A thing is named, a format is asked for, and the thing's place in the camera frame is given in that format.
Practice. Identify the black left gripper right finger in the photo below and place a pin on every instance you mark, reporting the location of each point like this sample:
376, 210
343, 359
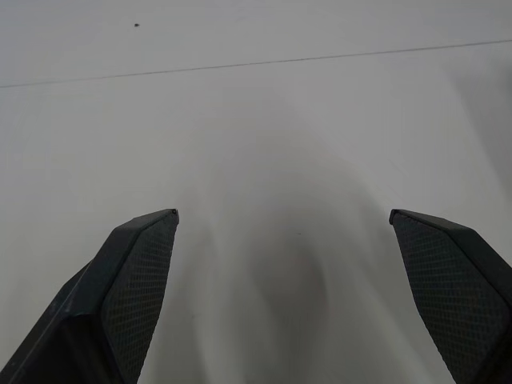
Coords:
460, 304

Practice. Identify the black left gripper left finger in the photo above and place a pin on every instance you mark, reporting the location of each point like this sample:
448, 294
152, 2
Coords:
100, 304

